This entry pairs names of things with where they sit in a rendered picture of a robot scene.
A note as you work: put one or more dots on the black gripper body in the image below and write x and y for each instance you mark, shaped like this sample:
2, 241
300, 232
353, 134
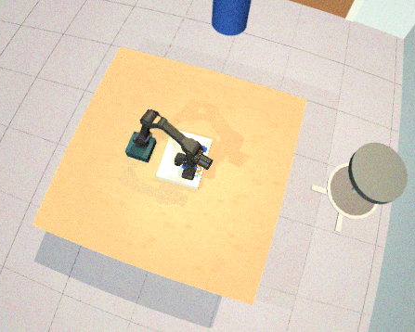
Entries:
189, 173

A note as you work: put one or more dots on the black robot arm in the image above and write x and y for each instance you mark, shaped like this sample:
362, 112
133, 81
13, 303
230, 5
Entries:
192, 148

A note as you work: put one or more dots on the white flat panel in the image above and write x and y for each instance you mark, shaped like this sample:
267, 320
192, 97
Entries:
168, 172

